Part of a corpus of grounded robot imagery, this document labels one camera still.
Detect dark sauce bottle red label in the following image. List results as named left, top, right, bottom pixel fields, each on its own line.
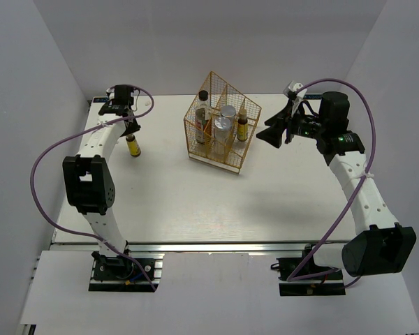
left=195, top=90, right=212, bottom=144

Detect gold wire mesh rack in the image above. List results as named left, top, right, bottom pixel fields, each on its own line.
left=184, top=71, right=262, bottom=174

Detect blue corner label right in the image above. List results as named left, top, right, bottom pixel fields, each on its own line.
left=304, top=94, right=322, bottom=100

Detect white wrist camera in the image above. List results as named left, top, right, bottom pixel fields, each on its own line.
left=106, top=87, right=115, bottom=101
left=283, top=81, right=307, bottom=109

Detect blue corner label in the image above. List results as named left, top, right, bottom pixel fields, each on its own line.
left=92, top=97, right=108, bottom=103
left=304, top=94, right=322, bottom=100

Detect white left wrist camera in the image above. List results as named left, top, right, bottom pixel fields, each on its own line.
left=106, top=87, right=115, bottom=101

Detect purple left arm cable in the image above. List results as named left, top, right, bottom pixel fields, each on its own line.
left=30, top=83, right=158, bottom=291

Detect small yellow label bottle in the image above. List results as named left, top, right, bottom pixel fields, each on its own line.
left=237, top=108, right=248, bottom=142

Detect blue corner label left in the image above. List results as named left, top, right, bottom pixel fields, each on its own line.
left=92, top=97, right=108, bottom=103

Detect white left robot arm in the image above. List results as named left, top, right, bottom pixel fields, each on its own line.
left=62, top=84, right=140, bottom=278

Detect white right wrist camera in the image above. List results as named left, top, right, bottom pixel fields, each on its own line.
left=283, top=81, right=307, bottom=109

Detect white granule jar blue label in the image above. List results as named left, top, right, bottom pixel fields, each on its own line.
left=214, top=117, right=231, bottom=155

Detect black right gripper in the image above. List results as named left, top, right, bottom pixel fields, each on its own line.
left=256, top=100, right=326, bottom=149

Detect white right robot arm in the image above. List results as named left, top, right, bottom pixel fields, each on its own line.
left=256, top=91, right=416, bottom=281

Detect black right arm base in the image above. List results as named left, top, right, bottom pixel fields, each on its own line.
left=270, top=244, right=346, bottom=297

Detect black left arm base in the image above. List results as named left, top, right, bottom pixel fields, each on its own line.
left=88, top=251, right=162, bottom=292

